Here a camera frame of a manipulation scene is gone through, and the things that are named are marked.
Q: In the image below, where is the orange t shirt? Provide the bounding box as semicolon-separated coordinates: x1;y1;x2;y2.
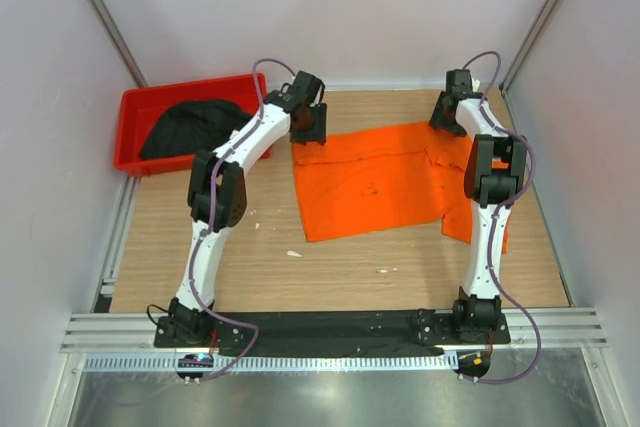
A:
291;120;511;254

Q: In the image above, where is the slotted cable duct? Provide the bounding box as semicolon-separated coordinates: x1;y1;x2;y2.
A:
84;352;458;373

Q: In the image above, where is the black t shirt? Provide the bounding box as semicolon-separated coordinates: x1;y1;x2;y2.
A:
139;99;252;161

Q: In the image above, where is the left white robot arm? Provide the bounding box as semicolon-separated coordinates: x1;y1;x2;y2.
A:
154;71;327;347

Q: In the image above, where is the aluminium frame rail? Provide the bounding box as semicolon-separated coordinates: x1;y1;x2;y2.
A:
60;307;608;354

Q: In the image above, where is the corner aluminium post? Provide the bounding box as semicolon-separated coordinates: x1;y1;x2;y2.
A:
499;0;563;96
87;0;148;88

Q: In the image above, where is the red plastic bin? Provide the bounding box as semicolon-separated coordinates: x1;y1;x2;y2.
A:
113;73;259;177

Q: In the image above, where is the right corner aluminium post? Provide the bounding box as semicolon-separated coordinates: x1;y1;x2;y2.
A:
499;0;563;96

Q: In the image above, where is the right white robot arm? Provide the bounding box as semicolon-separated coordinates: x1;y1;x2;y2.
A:
429;68;528;343

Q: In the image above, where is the left corner aluminium post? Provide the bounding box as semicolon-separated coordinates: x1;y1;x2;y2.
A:
87;0;148;88

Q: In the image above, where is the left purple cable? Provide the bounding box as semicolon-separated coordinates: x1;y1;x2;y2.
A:
177;57;260;382

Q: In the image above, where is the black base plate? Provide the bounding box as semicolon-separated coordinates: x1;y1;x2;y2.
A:
154;309;511;349

